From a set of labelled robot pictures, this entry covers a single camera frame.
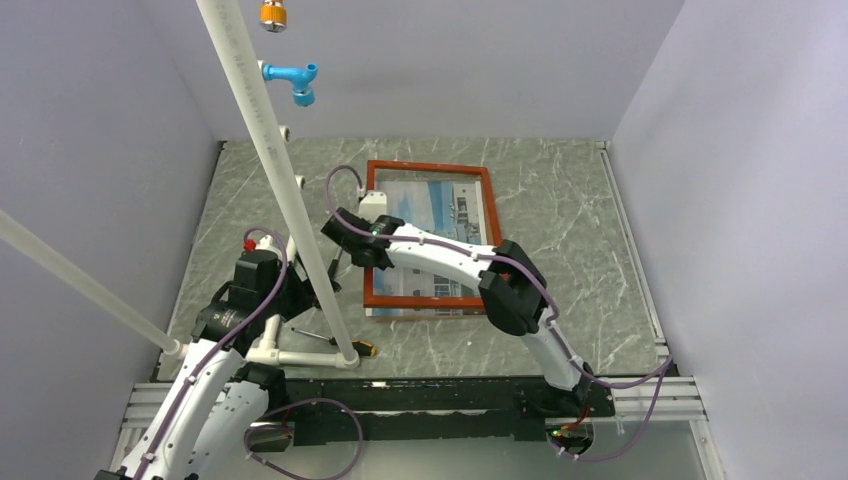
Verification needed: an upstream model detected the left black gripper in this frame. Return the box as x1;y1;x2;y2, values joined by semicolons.
260;250;340;322

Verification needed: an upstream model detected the black yellow screwdriver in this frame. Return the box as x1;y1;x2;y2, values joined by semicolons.
290;327;377;358

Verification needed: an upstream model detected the building photo print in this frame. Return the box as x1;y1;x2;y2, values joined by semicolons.
373;176;491;298

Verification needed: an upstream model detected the red wooden picture frame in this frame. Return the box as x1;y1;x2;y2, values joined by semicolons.
359;160;502;317

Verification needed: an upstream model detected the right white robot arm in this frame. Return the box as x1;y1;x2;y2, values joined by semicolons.
321;208;590;415

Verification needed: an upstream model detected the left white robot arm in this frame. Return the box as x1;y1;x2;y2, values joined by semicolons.
95;229;316;479

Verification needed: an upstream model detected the steel claw hammer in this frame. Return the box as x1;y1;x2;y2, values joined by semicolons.
327;247;344;280

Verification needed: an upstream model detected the blue pipe fitting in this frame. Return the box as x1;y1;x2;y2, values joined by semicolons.
258;61;318;107

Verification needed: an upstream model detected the white PVC pipe stand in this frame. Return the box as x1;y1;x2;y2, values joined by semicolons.
1;1;360;370

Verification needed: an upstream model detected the orange pipe fitting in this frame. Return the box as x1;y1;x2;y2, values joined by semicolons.
259;0;287;33

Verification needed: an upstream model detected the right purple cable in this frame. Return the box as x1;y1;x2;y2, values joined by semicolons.
324;165;676;465

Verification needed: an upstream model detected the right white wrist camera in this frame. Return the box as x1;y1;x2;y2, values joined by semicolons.
358;190;388;224

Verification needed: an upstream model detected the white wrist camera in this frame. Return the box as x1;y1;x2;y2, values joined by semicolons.
242;234;283;259
358;190;388;224

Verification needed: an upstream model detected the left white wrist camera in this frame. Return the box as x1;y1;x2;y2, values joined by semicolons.
242;234;283;259

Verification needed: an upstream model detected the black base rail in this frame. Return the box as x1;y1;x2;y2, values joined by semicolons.
252;375;616;451

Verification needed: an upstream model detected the aluminium extrusion frame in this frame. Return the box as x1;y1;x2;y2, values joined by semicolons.
109;377;727;479

